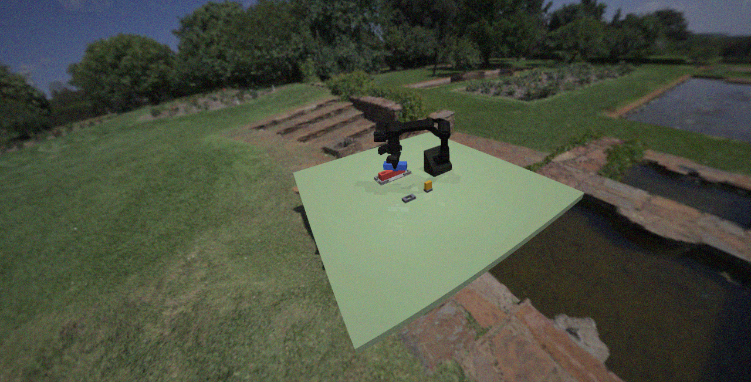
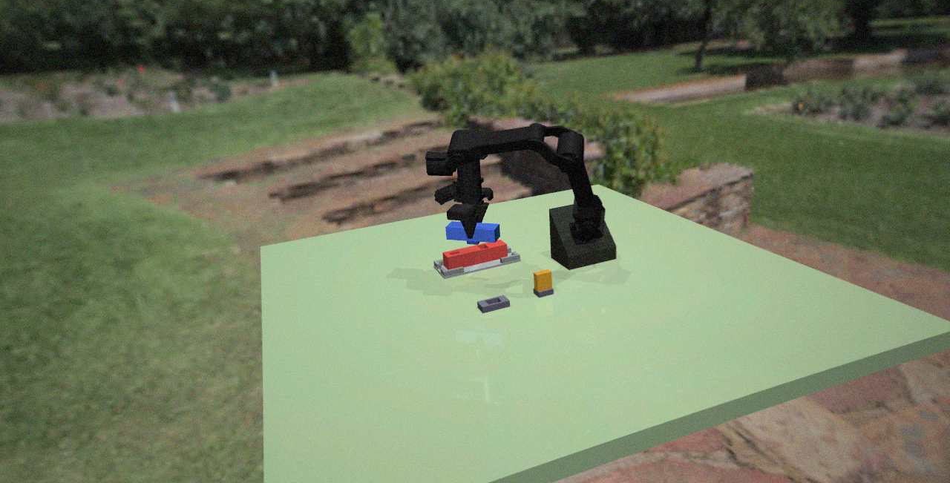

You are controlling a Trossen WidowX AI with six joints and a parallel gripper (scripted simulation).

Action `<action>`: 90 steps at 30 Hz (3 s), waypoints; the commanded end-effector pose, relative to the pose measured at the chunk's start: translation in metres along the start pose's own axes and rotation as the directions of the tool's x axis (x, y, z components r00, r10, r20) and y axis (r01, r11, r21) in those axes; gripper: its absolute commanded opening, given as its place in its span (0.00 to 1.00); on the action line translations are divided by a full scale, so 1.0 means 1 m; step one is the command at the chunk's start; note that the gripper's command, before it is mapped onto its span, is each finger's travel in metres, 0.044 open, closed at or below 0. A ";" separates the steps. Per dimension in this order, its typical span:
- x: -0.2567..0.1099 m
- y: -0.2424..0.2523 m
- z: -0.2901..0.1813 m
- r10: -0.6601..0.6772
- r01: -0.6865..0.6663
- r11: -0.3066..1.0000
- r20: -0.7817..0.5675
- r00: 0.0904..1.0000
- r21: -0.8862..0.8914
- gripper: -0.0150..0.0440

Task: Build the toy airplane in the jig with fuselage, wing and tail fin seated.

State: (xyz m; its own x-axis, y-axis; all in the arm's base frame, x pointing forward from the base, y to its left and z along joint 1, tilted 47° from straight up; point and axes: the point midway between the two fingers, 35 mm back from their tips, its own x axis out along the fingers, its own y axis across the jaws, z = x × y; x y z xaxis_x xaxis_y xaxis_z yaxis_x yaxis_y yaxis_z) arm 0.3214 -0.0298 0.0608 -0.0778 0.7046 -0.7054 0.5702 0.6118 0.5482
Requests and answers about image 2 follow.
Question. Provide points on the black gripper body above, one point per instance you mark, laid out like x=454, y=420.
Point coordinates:
x=471, y=194

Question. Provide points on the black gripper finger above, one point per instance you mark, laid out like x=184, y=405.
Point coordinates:
x=469, y=226
x=481, y=210

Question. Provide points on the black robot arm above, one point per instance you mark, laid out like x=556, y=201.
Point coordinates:
x=467, y=147

